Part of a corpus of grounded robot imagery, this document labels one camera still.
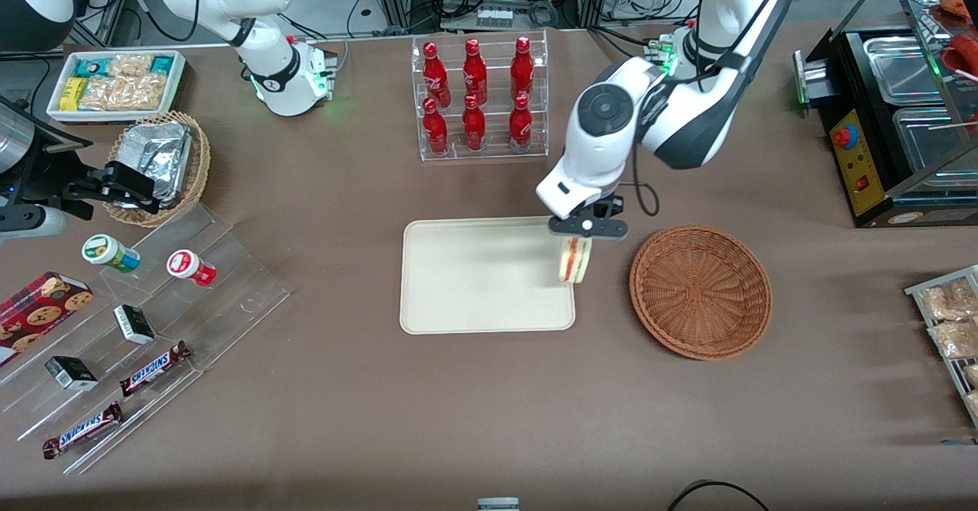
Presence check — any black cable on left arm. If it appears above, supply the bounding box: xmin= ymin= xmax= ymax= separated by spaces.
xmin=631 ymin=133 xmax=661 ymax=218

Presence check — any tan wicker basket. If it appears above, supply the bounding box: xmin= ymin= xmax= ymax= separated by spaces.
xmin=102 ymin=111 xmax=212 ymax=228

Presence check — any triangular layered sandwich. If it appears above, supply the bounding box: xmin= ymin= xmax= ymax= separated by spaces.
xmin=559 ymin=236 xmax=594 ymax=285

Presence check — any red cola bottle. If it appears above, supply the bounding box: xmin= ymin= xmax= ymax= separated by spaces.
xmin=462 ymin=94 xmax=487 ymax=153
xmin=509 ymin=93 xmax=534 ymax=151
xmin=462 ymin=38 xmax=489 ymax=104
xmin=510 ymin=35 xmax=535 ymax=102
xmin=423 ymin=97 xmax=451 ymax=156
xmin=423 ymin=41 xmax=452 ymax=107

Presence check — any clear acrylic step display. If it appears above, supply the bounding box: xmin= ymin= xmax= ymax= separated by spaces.
xmin=0 ymin=201 xmax=292 ymax=475

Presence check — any silver foil package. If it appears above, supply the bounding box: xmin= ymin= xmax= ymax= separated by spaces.
xmin=116 ymin=121 xmax=193 ymax=208

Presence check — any red food piece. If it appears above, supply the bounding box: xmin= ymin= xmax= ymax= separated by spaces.
xmin=949 ymin=33 xmax=978 ymax=75

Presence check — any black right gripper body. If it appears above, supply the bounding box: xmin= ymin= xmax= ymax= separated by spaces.
xmin=23 ymin=134 xmax=115 ymax=220

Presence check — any steel pan in warmer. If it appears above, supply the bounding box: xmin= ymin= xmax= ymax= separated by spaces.
xmin=892 ymin=106 xmax=978 ymax=177
xmin=863 ymin=36 xmax=947 ymax=107

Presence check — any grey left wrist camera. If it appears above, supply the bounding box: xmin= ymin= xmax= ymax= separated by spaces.
xmin=548 ymin=196 xmax=630 ymax=241

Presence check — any cream rectangular serving tray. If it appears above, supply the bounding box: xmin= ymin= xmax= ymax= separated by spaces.
xmin=400 ymin=216 xmax=576 ymax=335

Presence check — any red lid snack cup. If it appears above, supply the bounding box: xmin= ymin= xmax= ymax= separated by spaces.
xmin=167 ymin=249 xmax=218 ymax=288

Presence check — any grey wire rack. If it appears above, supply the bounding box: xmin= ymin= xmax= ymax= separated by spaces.
xmin=905 ymin=265 xmax=978 ymax=428

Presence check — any small black box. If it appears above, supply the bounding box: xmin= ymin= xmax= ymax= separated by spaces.
xmin=44 ymin=355 xmax=99 ymax=392
xmin=112 ymin=304 xmax=156 ymax=346

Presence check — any black food warmer yellow panel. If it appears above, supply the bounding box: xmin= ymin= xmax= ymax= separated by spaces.
xmin=821 ymin=0 xmax=978 ymax=229

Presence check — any green lid snack cup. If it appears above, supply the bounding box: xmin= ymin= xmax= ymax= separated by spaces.
xmin=82 ymin=234 xmax=141 ymax=274

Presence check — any red cookie box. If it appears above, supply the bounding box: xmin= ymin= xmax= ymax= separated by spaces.
xmin=0 ymin=271 xmax=95 ymax=367

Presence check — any grey box with green light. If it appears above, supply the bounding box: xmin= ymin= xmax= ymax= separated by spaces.
xmin=792 ymin=48 xmax=838 ymax=108

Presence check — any black cable loop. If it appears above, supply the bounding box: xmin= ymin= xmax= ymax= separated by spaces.
xmin=665 ymin=480 xmax=770 ymax=511

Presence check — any Snickers chocolate bar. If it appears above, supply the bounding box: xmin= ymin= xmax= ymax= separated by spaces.
xmin=41 ymin=401 xmax=125 ymax=461
xmin=119 ymin=340 xmax=193 ymax=398

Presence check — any white rectangular snack bin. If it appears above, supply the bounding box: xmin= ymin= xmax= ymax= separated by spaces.
xmin=46 ymin=50 xmax=187 ymax=125

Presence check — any clear bag of crackers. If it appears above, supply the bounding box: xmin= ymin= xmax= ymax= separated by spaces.
xmin=79 ymin=74 xmax=167 ymax=112
xmin=107 ymin=53 xmax=154 ymax=78

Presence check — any round brown wicker basket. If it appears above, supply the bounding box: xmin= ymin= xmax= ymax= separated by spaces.
xmin=630 ymin=225 xmax=773 ymax=361

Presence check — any clear acrylic bottle rack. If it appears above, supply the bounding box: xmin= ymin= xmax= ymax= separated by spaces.
xmin=411 ymin=29 xmax=550 ymax=163

